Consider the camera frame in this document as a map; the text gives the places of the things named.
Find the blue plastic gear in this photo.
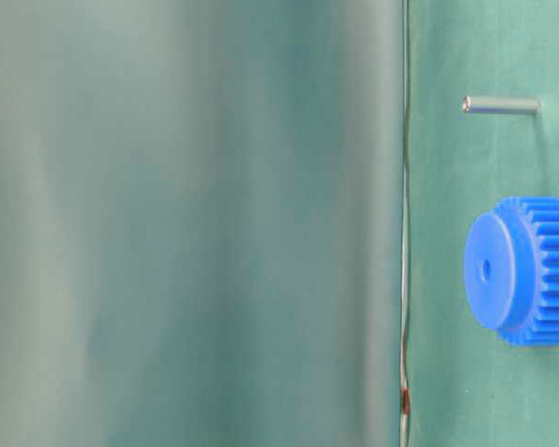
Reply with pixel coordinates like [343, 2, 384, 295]
[464, 196, 559, 346]

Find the thin grey cable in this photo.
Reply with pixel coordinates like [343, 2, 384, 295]
[398, 0, 413, 447]

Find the green table cloth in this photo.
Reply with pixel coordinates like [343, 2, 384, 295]
[0, 1, 559, 446]

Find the small metal shaft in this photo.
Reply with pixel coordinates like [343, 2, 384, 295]
[462, 95, 540, 115]

